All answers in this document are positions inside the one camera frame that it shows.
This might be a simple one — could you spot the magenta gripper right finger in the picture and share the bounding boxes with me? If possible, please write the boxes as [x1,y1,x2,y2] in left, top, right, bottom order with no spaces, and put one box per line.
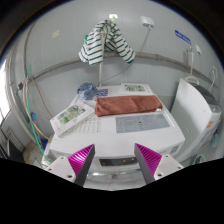
[134,143,162,184]

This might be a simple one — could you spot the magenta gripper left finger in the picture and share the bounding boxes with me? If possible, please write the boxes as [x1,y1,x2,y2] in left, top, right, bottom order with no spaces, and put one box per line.
[68,144,95,186]

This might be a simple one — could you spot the rust brown folded towel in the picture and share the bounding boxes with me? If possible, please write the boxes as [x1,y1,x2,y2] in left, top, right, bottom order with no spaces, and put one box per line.
[95,95,163,117]

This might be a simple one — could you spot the white front washing machine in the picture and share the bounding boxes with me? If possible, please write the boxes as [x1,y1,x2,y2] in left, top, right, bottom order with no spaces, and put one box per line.
[41,83,186,192]

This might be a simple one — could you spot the white top-load washing machine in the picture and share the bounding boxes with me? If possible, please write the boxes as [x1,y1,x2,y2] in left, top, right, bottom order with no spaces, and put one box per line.
[171,79,222,162]

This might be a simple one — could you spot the blue grey crumpled cloth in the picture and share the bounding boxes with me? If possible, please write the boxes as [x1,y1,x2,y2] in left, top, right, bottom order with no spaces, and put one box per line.
[77,83,98,100]

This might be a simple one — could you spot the small blue red packet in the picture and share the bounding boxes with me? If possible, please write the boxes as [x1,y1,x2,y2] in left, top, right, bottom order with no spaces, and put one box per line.
[97,88,108,97]

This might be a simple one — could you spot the green white striped shirt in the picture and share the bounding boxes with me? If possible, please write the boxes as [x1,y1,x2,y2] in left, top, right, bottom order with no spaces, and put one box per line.
[78,20,135,65]

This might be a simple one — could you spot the orange hose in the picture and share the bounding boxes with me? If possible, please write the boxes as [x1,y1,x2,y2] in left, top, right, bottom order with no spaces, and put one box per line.
[21,78,52,143]

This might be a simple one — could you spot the white tap with hose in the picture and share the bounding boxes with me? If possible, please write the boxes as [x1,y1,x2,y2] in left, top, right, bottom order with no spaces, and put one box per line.
[185,46,199,85]

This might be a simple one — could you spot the grey horizontal wall pipe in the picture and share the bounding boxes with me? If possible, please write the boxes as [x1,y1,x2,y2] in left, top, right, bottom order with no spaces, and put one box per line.
[32,52,218,88]

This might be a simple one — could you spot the green hose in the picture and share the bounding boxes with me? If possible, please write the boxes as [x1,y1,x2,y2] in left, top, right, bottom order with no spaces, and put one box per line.
[25,63,53,165]

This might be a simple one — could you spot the blue wall sign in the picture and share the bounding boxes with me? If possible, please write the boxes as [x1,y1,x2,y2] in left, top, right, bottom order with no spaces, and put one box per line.
[174,30,191,45]

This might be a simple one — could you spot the white wall socket box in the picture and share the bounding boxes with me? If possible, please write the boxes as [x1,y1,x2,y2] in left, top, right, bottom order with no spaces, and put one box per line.
[141,16,155,28]

